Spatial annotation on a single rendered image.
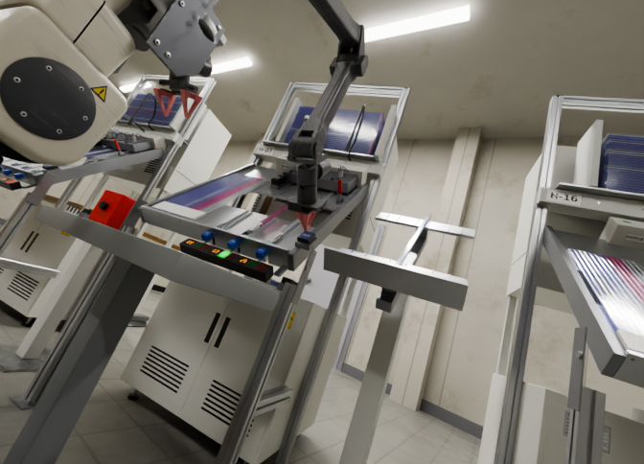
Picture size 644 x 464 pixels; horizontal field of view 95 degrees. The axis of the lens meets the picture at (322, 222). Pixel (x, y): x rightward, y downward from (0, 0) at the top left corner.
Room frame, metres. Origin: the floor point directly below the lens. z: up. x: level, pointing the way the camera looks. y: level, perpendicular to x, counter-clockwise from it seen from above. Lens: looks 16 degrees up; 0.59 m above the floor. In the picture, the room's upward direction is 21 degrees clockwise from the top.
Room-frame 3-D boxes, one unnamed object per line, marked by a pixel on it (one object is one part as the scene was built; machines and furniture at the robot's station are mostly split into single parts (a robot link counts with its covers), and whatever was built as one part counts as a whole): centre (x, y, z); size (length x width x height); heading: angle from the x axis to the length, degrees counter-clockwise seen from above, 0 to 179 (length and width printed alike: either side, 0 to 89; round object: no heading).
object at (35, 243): (2.00, 1.50, 0.66); 1.01 x 0.73 x 1.31; 157
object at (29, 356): (1.46, 0.96, 0.39); 0.24 x 0.24 x 0.78; 67
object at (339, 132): (1.47, 0.11, 1.52); 0.51 x 0.13 x 0.27; 67
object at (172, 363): (1.60, 0.11, 0.31); 0.70 x 0.65 x 0.62; 67
